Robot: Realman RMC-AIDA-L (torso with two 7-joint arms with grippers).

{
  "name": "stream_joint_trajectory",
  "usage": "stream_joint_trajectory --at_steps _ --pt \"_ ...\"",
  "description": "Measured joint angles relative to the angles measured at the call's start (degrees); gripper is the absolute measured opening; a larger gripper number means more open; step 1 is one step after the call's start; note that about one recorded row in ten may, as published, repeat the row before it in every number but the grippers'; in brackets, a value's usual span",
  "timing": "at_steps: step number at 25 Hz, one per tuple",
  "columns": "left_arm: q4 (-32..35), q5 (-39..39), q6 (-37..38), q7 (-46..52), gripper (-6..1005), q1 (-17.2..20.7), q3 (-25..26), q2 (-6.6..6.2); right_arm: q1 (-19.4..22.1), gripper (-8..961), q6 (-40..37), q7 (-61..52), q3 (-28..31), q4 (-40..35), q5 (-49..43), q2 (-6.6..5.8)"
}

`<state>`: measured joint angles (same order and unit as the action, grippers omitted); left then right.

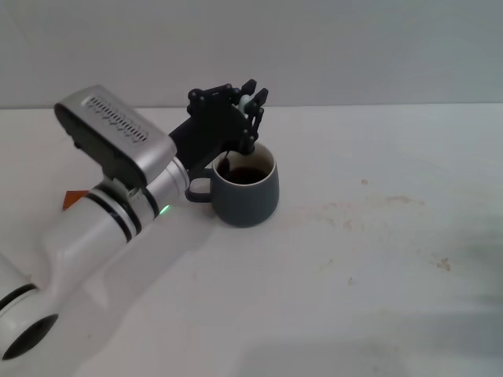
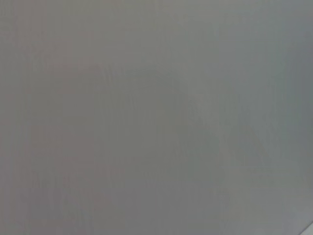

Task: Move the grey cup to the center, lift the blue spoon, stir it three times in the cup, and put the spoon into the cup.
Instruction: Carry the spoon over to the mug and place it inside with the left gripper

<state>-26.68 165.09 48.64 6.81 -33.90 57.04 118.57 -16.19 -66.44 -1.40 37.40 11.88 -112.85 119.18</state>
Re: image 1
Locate blue handled metal spoon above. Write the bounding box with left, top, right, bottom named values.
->
left=219, top=95, right=252, bottom=174

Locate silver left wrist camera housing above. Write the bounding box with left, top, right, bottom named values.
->
left=53, top=84, right=177, bottom=185

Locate dark orange wooden block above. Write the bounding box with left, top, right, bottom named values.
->
left=64, top=190, right=86, bottom=211

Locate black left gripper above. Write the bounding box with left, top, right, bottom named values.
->
left=168, top=79, right=270, bottom=174

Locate grey ceramic cup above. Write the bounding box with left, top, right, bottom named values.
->
left=184, top=141, right=281, bottom=229

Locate dark coffee liquid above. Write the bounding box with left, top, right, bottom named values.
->
left=227, top=167, right=272, bottom=185

